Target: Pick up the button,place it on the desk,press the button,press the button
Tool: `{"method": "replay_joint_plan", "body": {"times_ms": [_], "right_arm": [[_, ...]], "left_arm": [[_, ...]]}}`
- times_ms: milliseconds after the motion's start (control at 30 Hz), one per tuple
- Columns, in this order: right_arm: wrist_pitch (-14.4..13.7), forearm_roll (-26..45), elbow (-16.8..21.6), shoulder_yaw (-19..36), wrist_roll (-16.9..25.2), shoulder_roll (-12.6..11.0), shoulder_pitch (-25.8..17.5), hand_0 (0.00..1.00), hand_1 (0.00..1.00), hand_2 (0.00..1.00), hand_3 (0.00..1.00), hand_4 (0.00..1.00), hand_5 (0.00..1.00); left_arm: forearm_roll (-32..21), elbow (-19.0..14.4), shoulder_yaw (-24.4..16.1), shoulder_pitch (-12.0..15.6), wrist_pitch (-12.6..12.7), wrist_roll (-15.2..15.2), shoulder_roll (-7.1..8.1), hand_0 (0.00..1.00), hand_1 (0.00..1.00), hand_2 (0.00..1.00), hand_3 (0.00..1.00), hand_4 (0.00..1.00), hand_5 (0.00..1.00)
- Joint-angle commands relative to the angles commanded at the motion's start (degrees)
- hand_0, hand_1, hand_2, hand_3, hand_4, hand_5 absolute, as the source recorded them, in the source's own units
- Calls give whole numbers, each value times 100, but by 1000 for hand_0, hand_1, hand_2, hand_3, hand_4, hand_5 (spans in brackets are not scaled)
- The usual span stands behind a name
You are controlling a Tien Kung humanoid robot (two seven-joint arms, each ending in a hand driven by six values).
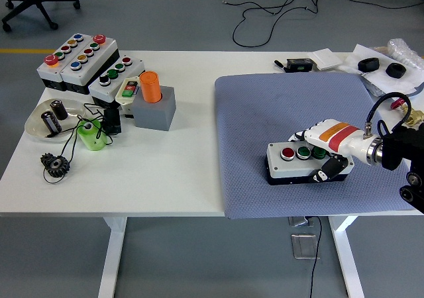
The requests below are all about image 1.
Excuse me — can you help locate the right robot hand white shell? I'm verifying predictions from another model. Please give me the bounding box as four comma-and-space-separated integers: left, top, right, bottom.
287, 118, 374, 183

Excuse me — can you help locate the four-button control box white black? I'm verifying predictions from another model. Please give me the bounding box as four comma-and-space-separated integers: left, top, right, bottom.
88, 55, 146, 109
264, 140, 354, 185

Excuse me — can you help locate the five-button box, emergency stop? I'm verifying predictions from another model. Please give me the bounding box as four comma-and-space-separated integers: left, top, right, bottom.
36, 32, 87, 92
59, 34, 120, 96

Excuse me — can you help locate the blue-grey textured mat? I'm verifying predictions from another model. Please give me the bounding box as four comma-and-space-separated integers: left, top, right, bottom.
214, 72, 421, 220

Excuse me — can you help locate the white paper sheet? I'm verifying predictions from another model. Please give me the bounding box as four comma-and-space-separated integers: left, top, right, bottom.
337, 43, 424, 102

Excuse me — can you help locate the black device green label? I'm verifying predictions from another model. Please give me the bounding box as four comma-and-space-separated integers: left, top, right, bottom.
286, 58, 315, 73

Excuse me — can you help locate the silver floor outlet lid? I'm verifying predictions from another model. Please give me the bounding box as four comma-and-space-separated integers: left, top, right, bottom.
288, 215, 315, 228

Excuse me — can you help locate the bubble wrap roll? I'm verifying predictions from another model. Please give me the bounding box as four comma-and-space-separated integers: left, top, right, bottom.
386, 38, 424, 71

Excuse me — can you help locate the silver floor outlet box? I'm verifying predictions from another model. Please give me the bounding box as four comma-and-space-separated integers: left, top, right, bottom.
290, 233, 321, 260

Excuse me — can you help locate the white table leg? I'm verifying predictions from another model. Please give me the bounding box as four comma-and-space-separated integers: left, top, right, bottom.
328, 215, 365, 298
98, 217, 129, 298

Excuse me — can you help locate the grey block with hole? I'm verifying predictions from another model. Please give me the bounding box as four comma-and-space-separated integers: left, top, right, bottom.
131, 85, 176, 132

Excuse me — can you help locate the orange cylinder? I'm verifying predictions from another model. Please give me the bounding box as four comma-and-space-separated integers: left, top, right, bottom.
138, 72, 162, 104

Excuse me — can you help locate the small black adapter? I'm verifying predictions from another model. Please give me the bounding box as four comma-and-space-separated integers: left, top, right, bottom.
103, 108, 123, 136

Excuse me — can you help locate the green plastic cylinder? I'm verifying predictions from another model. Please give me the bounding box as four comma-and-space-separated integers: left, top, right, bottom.
76, 118, 109, 152

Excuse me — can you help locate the dark brown capacitor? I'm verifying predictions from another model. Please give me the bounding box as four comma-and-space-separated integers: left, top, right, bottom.
49, 99, 69, 121

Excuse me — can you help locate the black striped capacitor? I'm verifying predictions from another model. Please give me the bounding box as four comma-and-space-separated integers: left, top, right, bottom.
40, 111, 63, 135

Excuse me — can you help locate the black metal gear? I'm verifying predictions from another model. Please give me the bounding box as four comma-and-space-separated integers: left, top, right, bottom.
40, 153, 72, 179

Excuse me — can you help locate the silver shallow dish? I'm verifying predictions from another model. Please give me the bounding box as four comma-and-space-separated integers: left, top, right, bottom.
25, 98, 87, 143

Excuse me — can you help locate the black rubber ring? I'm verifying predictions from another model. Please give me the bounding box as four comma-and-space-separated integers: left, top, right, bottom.
357, 57, 381, 73
386, 62, 407, 79

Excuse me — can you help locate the white switch plate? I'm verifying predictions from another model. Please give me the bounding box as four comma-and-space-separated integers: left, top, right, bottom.
310, 48, 343, 71

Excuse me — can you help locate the brass valve red handle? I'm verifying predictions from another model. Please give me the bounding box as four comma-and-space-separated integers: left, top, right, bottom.
390, 97, 424, 126

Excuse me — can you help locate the black cable under table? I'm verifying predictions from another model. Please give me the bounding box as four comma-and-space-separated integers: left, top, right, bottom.
309, 215, 323, 298

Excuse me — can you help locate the black floor cable looped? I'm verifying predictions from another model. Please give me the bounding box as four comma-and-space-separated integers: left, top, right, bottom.
222, 0, 321, 47

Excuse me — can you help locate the cream two-button switch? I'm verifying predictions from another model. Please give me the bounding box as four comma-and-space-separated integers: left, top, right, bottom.
115, 76, 142, 120

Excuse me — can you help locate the thin black wire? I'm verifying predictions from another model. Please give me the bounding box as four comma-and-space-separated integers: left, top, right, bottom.
42, 103, 115, 185

